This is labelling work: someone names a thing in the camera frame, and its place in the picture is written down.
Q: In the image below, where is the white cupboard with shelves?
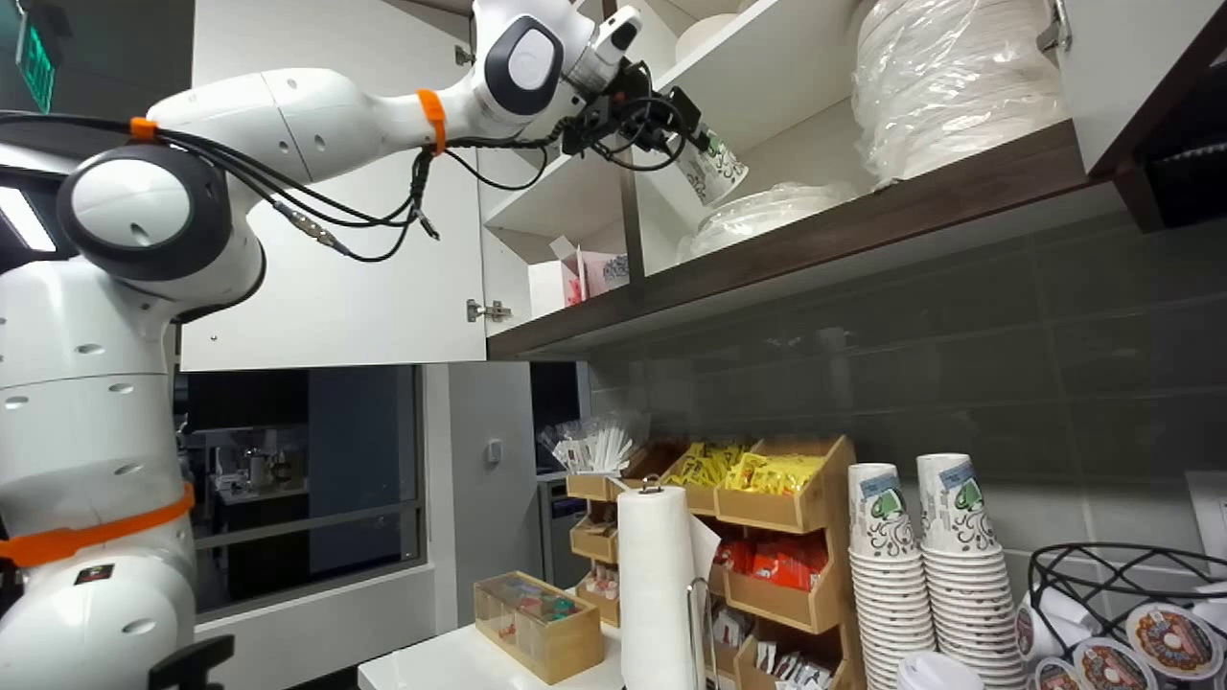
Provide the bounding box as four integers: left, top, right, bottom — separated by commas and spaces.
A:
489, 0, 1224, 360

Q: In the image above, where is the left paper cup stack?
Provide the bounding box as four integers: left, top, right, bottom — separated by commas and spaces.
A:
847, 465, 936, 690

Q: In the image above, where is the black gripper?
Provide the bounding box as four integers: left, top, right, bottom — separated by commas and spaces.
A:
562, 62, 706, 162

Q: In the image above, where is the stack of white plates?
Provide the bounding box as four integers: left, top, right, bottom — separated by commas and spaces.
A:
851, 0, 1065, 184

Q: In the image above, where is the bundle of white straws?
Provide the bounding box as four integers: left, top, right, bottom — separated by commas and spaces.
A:
553, 424, 633, 476

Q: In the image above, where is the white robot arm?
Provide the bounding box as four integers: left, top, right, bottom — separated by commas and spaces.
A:
0, 0, 704, 690

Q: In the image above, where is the small wooden box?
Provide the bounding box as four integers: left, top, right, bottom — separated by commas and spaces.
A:
473, 571, 605, 682

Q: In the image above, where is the white cupboard door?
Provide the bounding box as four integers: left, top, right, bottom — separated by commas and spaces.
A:
182, 0, 482, 370

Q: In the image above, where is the right paper cup stack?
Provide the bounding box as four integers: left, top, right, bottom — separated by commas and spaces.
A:
916, 451, 1026, 690

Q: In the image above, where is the white paper towel roll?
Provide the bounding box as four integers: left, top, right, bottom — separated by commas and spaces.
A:
618, 488, 696, 690

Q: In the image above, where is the wooden condiment organizer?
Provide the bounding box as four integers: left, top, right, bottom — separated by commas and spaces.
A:
566, 435, 868, 690

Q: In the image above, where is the clear glass coffee cup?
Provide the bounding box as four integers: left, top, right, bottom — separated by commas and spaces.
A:
681, 143, 747, 207

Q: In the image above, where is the white red carton box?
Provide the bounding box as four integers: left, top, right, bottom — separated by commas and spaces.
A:
531, 236, 631, 315

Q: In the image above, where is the black wire basket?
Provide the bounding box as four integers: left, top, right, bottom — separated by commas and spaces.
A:
1021, 541, 1227, 690

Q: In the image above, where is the paper cup stack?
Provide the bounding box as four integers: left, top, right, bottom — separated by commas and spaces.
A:
916, 451, 1026, 690
847, 465, 936, 690

